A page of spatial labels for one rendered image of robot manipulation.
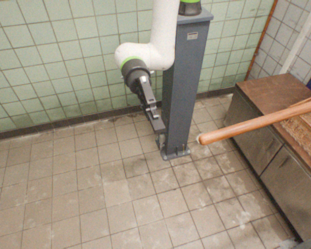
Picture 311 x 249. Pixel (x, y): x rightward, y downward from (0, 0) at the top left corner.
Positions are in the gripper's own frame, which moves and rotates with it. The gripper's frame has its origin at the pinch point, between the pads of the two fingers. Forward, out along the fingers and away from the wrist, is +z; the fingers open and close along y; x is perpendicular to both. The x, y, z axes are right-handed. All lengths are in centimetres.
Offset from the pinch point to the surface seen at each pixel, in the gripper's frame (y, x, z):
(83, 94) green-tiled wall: 84, 29, -127
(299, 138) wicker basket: 58, -96, -13
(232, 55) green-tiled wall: 69, -120, -125
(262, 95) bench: 62, -102, -57
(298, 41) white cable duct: 38, -145, -83
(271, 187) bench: 103, -92, -4
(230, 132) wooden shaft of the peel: 0.2, -17.9, 9.4
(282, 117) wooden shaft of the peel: 0.3, -35.3, 8.7
